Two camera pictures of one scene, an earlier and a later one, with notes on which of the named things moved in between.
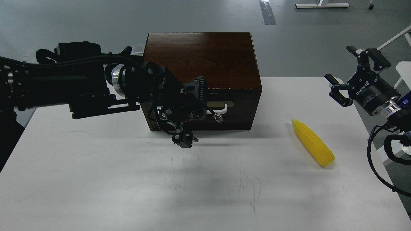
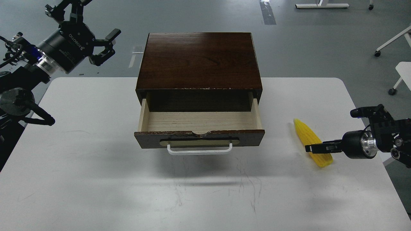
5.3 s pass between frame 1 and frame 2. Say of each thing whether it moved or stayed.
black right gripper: moved
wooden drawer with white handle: moved
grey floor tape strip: stayed
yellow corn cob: stayed
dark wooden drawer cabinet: stayed
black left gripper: moved
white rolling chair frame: stayed
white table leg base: stayed
